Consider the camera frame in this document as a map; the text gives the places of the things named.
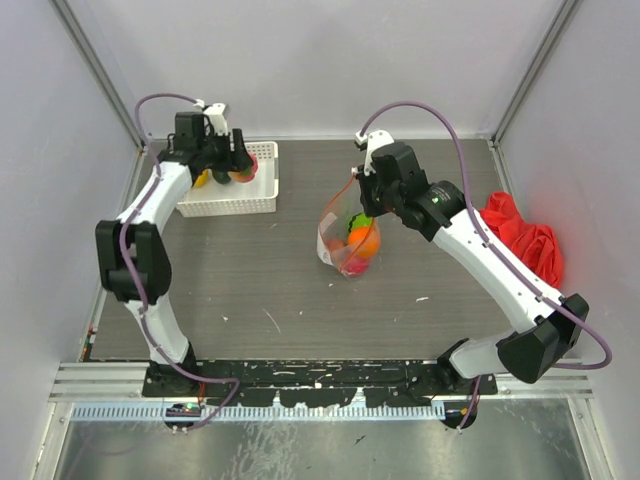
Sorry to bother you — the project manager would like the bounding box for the pink yellow peach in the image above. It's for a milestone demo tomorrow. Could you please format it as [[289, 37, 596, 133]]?
[[229, 153, 258, 183]]

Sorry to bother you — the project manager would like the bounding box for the green toy watermelon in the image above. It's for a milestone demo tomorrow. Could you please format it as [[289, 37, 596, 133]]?
[[347, 212, 374, 235]]

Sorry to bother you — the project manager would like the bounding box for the orange fruit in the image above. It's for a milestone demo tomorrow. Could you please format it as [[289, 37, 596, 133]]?
[[347, 226, 381, 260]]

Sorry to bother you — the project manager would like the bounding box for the clear zip top bag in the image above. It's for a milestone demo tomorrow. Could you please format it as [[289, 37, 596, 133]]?
[[316, 174, 381, 277]]

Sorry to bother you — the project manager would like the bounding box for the red apple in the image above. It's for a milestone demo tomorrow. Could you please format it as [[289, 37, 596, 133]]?
[[341, 257, 370, 277]]

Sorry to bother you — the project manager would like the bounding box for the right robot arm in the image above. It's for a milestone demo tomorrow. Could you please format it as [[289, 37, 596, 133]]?
[[356, 141, 589, 394]]

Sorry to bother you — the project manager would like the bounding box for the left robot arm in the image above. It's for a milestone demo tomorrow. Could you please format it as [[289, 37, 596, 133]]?
[[95, 104, 254, 396]]

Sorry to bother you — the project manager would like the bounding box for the yellow lemon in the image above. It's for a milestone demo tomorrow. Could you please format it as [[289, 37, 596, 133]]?
[[193, 169, 210, 189]]

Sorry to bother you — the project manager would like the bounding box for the white plastic basket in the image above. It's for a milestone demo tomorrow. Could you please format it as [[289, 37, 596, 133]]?
[[176, 141, 279, 217]]

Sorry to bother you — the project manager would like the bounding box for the red cloth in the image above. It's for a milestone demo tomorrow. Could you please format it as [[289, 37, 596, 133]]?
[[480, 192, 565, 289]]

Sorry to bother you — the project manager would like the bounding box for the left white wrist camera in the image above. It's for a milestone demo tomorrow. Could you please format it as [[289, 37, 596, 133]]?
[[193, 99, 230, 136]]

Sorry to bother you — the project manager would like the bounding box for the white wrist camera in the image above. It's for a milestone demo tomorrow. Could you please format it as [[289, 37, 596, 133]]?
[[193, 99, 230, 136], [355, 129, 394, 176]]

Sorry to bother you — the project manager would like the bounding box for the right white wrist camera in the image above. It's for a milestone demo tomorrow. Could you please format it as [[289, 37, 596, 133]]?
[[355, 129, 394, 176]]

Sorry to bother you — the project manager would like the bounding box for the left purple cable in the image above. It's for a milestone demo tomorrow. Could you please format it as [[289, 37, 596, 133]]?
[[119, 93, 241, 431]]

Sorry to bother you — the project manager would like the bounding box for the purple cable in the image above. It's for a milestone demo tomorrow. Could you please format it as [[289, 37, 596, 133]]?
[[359, 101, 614, 431], [119, 93, 241, 431]]

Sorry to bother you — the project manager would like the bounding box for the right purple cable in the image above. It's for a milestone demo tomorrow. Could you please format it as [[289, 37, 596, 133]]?
[[359, 101, 614, 431]]

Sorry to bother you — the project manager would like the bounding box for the left aluminium frame post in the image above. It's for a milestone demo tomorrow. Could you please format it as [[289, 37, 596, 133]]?
[[49, 0, 146, 149]]

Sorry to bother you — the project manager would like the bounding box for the aluminium frame post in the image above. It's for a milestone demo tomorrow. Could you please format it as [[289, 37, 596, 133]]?
[[49, 0, 146, 149], [490, 0, 583, 147]]

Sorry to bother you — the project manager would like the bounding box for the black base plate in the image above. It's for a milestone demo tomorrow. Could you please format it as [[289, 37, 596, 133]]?
[[142, 358, 499, 409]]

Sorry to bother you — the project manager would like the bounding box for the right aluminium frame post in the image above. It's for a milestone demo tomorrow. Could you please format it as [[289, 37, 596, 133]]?
[[490, 0, 583, 147]]

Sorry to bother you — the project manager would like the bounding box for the white slotted cable duct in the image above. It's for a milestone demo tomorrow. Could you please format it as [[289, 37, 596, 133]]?
[[70, 400, 446, 422]]

